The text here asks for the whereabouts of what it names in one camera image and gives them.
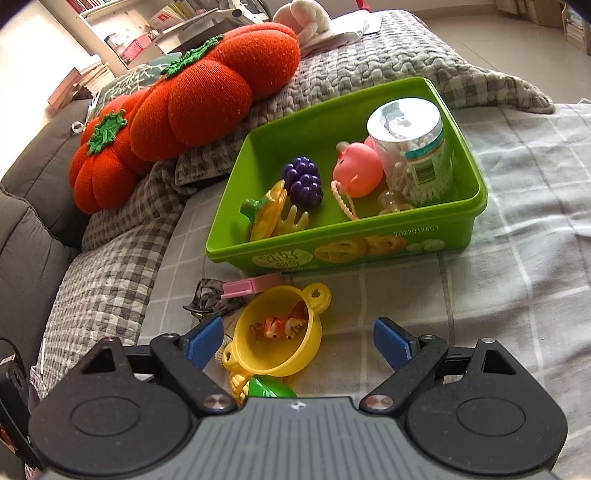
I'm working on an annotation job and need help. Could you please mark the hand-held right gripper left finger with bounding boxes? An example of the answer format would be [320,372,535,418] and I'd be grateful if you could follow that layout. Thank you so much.
[69,314,236,414]

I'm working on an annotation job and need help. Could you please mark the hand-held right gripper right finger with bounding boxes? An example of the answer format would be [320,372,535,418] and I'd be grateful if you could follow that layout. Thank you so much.
[362,317,532,414]

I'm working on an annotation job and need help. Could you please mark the black patterned hair claw clip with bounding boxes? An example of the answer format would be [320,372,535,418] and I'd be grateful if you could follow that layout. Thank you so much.
[182,278,247,320]

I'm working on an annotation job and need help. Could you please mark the pink eraser box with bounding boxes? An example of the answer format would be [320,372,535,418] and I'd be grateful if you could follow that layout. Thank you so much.
[222,272,283,300]

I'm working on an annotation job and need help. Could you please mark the small orange figurine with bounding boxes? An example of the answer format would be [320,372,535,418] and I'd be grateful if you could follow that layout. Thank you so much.
[249,309,308,342]

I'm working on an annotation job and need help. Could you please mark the yellow toy pot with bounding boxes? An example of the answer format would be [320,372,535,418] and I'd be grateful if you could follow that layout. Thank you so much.
[222,284,332,377]

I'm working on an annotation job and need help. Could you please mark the toy corn cob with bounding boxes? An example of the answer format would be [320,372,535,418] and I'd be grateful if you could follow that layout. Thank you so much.
[228,371,298,407]

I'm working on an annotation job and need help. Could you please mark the toy orange slice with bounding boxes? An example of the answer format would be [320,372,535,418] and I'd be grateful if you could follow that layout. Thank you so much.
[240,179,288,241]

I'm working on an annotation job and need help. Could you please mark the pale beaded chain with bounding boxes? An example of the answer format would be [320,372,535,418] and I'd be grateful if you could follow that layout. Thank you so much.
[331,180,360,221]

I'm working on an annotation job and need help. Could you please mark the green plastic box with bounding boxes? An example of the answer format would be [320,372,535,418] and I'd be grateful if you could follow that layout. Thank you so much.
[205,76,489,275]

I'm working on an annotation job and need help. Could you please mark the pink pig toy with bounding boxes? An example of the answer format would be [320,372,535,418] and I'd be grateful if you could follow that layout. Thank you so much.
[333,136,391,197]

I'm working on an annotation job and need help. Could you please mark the purple toy grapes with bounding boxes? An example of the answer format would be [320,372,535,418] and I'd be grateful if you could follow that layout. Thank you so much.
[283,157,324,208]

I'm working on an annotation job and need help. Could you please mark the clear cotton swab jar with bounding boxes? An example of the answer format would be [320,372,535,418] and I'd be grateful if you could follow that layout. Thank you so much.
[367,98,455,207]

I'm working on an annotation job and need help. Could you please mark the grey checked quilt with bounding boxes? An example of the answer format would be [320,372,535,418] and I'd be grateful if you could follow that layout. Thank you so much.
[28,217,185,402]

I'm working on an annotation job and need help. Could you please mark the grey checked pillow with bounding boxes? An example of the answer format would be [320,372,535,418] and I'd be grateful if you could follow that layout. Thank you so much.
[83,161,195,252]

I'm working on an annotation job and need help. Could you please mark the grey grid bedsheet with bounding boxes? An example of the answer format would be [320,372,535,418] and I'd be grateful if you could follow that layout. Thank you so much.
[139,104,591,480]

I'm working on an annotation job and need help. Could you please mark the grey sofa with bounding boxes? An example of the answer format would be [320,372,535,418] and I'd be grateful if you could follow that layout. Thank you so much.
[0,99,93,393]

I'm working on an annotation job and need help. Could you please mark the dark checked pillow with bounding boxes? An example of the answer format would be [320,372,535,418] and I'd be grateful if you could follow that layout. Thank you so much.
[175,138,252,188]

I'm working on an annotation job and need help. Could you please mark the small orange pumpkin cushion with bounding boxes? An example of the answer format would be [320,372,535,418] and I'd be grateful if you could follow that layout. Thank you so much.
[69,95,155,215]

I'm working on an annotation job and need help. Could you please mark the large orange pumpkin cushion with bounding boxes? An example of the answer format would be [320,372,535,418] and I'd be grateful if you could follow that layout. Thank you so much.
[129,22,302,162]

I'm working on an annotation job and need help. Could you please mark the teal patterned pillow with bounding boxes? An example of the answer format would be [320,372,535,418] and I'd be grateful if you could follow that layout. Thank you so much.
[90,62,185,114]

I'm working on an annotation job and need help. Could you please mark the grey quilted blanket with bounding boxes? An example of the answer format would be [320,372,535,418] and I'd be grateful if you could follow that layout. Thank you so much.
[249,9,557,123]

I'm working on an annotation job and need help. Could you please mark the stack of white papers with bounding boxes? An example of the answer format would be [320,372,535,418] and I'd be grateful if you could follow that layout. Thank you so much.
[330,11,384,44]

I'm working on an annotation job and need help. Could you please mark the white plush toy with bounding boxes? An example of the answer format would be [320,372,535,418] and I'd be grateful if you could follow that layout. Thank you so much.
[272,0,335,49]

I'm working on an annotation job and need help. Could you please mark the wooden shelf unit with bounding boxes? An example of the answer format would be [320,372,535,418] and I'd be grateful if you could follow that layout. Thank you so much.
[494,0,591,49]

